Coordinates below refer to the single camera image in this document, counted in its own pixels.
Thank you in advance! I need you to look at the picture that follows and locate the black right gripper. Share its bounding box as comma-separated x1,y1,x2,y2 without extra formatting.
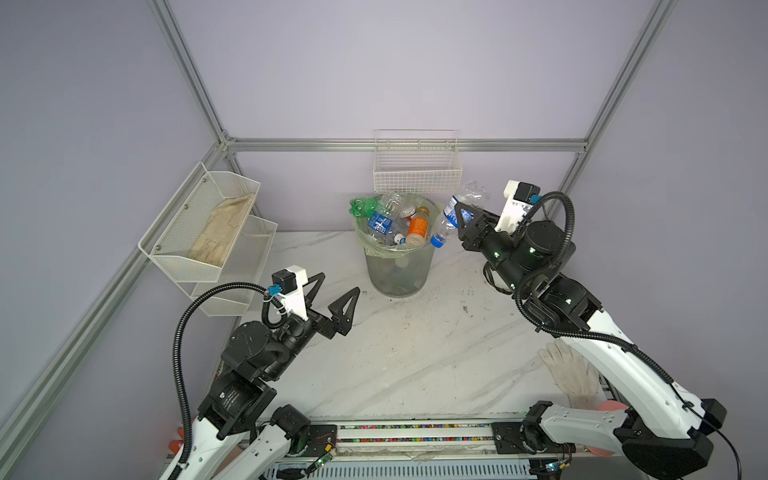
449,199,527,295

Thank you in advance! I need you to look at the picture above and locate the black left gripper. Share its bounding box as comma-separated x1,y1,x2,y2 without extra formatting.
264,274,358,382

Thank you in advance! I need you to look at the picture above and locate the orange label bottle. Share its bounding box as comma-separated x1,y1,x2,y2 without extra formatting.
405,206,430,247

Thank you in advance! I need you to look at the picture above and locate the clear bottle blue label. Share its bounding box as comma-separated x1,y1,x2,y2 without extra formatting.
370,226,407,247

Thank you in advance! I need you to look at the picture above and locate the small blue label bottle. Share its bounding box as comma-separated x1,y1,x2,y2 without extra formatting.
368,192,405,236

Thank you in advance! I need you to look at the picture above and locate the green soda bottle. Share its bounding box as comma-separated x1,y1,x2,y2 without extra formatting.
349,197,378,218

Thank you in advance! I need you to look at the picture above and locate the red white label bottle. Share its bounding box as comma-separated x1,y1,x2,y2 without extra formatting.
400,203,420,219

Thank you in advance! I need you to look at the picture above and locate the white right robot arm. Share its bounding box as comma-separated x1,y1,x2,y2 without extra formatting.
455,192,727,479

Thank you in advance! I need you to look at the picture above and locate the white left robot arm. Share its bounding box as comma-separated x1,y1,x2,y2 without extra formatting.
162,266,361,479

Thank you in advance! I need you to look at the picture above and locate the green lined trash bin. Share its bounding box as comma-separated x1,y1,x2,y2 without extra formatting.
352,193,439,298

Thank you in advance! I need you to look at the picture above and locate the beige cloth in shelf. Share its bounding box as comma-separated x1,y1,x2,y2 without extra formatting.
188,194,255,267

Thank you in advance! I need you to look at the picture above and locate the white two-tier mesh shelf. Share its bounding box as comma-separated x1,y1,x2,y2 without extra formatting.
138,164,277,300

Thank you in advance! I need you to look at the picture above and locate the white knit glove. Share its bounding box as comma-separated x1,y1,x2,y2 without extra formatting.
538,339,602,410

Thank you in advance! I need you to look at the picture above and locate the pink watering can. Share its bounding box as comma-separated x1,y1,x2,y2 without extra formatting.
578,400,628,457

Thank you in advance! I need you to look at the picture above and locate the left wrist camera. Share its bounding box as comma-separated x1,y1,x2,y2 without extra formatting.
271,265,308,320

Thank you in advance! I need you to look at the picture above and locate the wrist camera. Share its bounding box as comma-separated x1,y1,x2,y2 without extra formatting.
495,180,540,234
271,265,308,320

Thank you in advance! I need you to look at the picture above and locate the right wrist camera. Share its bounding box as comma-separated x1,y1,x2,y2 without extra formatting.
495,180,540,234

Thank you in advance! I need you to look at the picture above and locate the white wire wall basket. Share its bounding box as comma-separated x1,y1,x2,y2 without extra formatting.
373,129,463,194

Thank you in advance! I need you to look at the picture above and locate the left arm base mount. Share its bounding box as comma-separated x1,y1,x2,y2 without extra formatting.
254,423,338,459

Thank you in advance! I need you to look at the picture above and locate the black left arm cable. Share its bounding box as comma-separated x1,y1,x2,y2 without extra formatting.
166,282,271,480

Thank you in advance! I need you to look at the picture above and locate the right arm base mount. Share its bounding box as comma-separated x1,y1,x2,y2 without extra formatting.
491,421,574,455

